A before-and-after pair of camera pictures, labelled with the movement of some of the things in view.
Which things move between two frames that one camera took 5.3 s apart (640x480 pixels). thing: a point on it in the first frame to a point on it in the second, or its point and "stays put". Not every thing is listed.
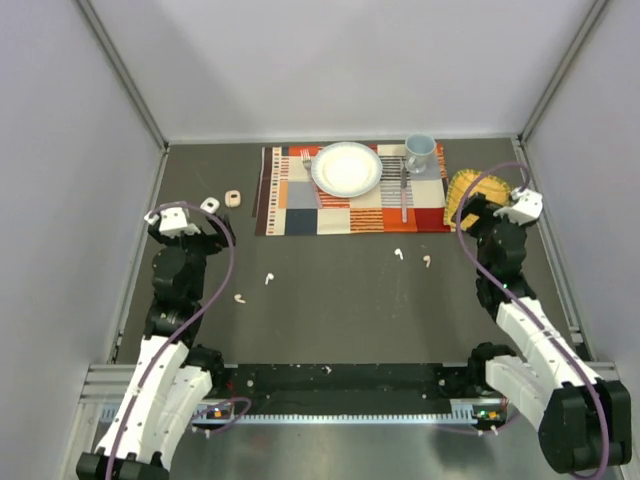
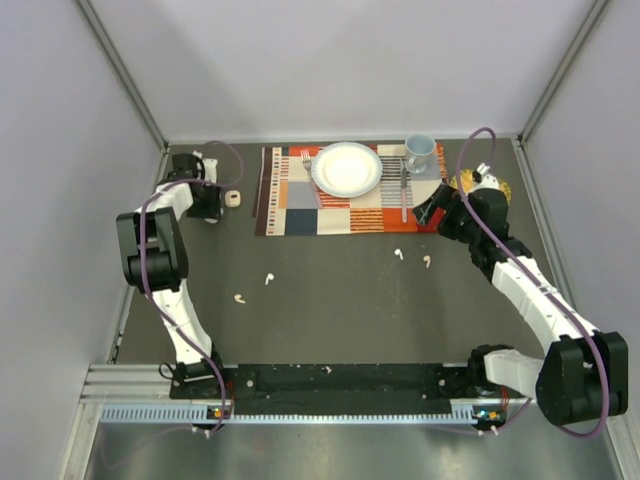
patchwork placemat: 289,202 stays put
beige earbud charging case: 232,198 stays put
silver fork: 307,162 stays put
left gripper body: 197,246 to 208,206
